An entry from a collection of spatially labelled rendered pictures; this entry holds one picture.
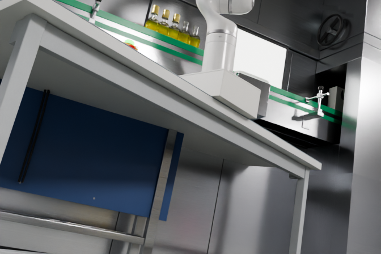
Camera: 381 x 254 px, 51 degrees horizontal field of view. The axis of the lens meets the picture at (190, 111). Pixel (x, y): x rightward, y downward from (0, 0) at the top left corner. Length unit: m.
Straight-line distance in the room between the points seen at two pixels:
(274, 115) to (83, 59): 1.32
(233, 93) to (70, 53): 0.59
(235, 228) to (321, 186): 0.54
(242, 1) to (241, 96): 0.39
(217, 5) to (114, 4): 0.72
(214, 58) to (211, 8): 0.21
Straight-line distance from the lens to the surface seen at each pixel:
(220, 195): 2.18
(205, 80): 1.38
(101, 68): 1.09
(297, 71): 2.61
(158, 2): 2.23
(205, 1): 1.61
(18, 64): 0.97
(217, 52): 1.50
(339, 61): 2.58
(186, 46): 1.90
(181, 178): 2.08
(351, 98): 2.39
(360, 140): 2.31
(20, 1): 0.98
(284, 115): 2.20
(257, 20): 2.54
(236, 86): 1.40
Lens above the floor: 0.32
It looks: 16 degrees up
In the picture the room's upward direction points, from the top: 12 degrees clockwise
